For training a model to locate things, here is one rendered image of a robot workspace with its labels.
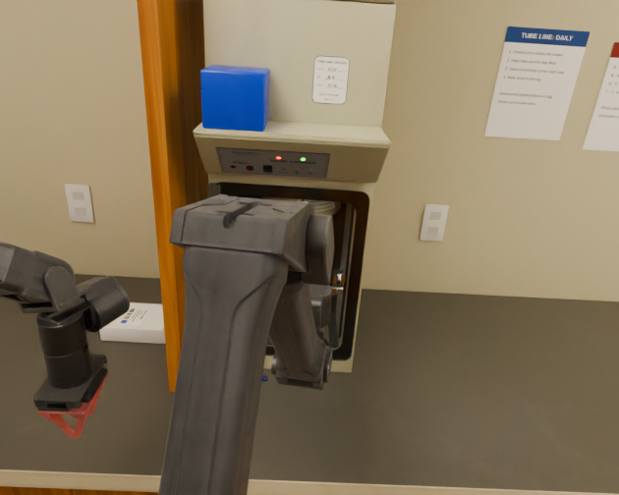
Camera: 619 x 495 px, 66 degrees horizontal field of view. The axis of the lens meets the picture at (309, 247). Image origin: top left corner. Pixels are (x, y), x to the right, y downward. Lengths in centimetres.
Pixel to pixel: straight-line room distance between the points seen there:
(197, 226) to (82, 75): 116
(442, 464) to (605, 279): 97
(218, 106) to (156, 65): 11
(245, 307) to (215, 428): 7
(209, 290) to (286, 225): 6
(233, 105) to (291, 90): 14
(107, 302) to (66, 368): 10
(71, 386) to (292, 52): 63
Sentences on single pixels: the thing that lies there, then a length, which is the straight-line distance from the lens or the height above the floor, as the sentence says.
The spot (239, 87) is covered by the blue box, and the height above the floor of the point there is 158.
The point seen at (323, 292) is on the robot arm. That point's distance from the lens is 74.
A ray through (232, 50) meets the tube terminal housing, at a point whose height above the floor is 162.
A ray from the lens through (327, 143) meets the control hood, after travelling 79.
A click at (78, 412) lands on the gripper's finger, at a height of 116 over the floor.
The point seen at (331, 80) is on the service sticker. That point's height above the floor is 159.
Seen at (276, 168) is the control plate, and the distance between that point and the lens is 87.
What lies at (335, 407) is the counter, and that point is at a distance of 107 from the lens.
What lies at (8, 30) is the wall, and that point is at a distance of 152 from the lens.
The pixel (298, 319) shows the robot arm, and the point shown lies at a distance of 49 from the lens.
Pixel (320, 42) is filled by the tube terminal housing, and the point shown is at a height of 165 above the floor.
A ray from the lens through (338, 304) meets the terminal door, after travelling 102.
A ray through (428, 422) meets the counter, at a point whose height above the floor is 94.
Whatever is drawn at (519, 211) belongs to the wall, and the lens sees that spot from 154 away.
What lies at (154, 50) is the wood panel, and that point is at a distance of 83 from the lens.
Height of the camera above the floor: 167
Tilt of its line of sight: 25 degrees down
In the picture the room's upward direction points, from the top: 4 degrees clockwise
